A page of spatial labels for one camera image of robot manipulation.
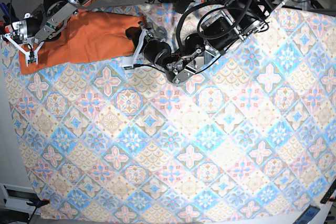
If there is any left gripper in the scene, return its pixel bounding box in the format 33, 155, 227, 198
122, 22, 171, 73

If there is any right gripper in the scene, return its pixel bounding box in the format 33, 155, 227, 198
5, 13, 44, 64

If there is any orange T-shirt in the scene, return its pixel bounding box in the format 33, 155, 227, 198
19, 11, 146, 74

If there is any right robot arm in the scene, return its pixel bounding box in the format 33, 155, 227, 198
1, 0, 92, 65

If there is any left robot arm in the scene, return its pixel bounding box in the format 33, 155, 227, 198
122, 0, 280, 85

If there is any red black clamp left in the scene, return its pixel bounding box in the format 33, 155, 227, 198
0, 20, 13, 44

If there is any patterned blue tile tablecloth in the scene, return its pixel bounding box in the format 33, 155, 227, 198
1, 8, 335, 223

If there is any orange black clamp bottom left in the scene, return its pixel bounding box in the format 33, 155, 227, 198
26, 199, 50, 224

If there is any smartphone with blue screen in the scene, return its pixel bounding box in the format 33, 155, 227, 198
293, 205, 320, 224

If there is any black clamp bottom right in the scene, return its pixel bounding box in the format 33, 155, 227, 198
320, 185, 335, 204

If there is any blue handled clamp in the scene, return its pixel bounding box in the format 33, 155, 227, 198
1, 2, 19, 24

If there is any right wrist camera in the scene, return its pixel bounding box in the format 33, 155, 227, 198
25, 54, 37, 67

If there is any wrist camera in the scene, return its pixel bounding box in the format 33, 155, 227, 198
25, 54, 37, 67
122, 63, 135, 74

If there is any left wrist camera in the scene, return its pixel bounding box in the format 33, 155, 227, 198
122, 63, 135, 74

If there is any white window frame rail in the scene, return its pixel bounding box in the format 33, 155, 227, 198
1, 183, 38, 214

